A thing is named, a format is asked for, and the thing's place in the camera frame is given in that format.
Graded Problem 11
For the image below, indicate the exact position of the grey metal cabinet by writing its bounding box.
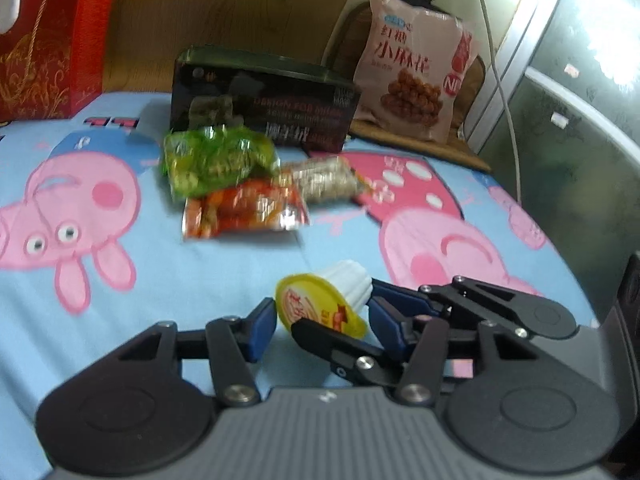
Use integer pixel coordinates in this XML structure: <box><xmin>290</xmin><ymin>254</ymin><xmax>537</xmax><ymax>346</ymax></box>
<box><xmin>477</xmin><ymin>0</ymin><xmax>639</xmax><ymax>322</ymax></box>

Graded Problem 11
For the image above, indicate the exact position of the green snack packet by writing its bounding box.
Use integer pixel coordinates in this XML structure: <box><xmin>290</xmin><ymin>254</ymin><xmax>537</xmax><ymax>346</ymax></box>
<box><xmin>163</xmin><ymin>126</ymin><xmax>280</xmax><ymax>200</ymax></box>

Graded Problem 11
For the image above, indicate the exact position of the pink snack bag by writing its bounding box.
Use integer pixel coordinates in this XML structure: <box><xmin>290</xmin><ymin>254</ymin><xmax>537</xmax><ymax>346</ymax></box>
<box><xmin>354</xmin><ymin>0</ymin><xmax>477</xmax><ymax>143</ymax></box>

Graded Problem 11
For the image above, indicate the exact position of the wooden board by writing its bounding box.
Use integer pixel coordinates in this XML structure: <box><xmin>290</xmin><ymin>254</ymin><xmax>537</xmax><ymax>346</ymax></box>
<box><xmin>103</xmin><ymin>0</ymin><xmax>347</xmax><ymax>92</ymax></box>

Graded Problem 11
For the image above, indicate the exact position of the black cardboard box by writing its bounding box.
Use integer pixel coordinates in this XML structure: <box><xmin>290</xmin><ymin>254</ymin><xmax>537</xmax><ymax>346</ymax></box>
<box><xmin>170</xmin><ymin>44</ymin><xmax>360</xmax><ymax>153</ymax></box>

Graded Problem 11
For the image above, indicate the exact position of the white yellow sandwich cake packet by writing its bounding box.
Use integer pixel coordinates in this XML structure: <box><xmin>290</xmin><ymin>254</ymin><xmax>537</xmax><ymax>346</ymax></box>
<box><xmin>125</xmin><ymin>129</ymin><xmax>164</xmax><ymax>146</ymax></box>

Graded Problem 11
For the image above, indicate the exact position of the yellow lid pudding cup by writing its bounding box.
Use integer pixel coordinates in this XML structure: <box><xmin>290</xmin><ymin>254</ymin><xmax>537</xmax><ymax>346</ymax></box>
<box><xmin>276</xmin><ymin>260</ymin><xmax>373</xmax><ymax>339</ymax></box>

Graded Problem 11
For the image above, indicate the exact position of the red orange snack packet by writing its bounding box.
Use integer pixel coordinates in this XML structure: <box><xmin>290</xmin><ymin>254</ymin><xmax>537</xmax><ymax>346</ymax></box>
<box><xmin>182</xmin><ymin>179</ymin><xmax>310</xmax><ymax>240</ymax></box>

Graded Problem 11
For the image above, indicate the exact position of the peanut snack packet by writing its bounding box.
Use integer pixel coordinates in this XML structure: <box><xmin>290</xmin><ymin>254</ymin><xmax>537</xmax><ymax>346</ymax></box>
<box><xmin>281</xmin><ymin>156</ymin><xmax>372</xmax><ymax>204</ymax></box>

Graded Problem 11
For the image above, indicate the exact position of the red gift bag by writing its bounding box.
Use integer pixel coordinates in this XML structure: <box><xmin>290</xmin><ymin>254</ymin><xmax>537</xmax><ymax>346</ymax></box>
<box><xmin>1</xmin><ymin>0</ymin><xmax>113</xmax><ymax>122</ymax></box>

